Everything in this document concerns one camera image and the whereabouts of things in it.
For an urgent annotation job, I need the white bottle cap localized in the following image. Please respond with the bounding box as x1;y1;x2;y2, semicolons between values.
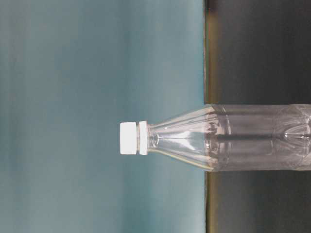
120;122;137;155

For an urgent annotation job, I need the clear plastic bottle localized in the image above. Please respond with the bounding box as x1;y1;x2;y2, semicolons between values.
137;104;311;172

